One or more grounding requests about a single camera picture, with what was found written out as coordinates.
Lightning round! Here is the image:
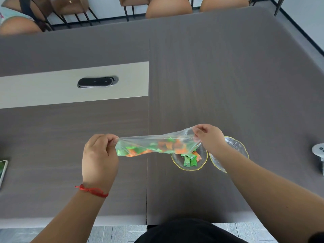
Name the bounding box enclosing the person's right forearm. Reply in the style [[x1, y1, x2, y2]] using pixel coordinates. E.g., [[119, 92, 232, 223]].
[[214, 145, 324, 243]]

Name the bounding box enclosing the dark wooden table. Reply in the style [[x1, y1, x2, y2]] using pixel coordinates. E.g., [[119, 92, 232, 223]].
[[0, 7, 324, 228]]

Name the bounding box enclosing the person's left hand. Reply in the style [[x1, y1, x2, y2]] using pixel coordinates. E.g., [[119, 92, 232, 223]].
[[81, 133, 119, 194]]

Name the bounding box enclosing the gold-rimmed glass plate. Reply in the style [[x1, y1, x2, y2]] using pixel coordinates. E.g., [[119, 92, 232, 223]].
[[171, 143, 209, 172], [209, 136, 250, 174]]

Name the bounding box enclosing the smartphone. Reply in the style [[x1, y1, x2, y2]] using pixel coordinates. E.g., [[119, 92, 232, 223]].
[[0, 160, 9, 189]]

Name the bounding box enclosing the person's right hand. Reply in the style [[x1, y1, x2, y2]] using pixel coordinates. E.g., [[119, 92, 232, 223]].
[[192, 124, 228, 156]]

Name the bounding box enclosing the person's left forearm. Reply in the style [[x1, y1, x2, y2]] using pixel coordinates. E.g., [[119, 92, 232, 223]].
[[30, 184, 109, 243]]

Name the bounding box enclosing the red string bracelet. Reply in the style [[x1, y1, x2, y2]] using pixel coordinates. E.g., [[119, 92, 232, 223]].
[[75, 184, 109, 198]]

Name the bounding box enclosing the clear plastic bag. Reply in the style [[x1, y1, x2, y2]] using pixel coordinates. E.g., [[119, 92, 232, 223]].
[[115, 127, 202, 157]]

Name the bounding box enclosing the teal bag with black strap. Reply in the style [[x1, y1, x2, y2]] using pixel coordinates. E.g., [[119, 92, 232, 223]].
[[0, 0, 54, 32]]

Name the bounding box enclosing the black cable outlet cover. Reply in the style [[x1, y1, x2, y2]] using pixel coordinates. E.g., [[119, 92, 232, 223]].
[[77, 75, 119, 89]]

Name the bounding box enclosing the white handheld controller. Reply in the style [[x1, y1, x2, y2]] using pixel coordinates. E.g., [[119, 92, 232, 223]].
[[312, 143, 324, 176]]

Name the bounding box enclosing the black clothing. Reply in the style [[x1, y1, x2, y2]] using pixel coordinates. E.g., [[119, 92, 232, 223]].
[[134, 218, 324, 243]]

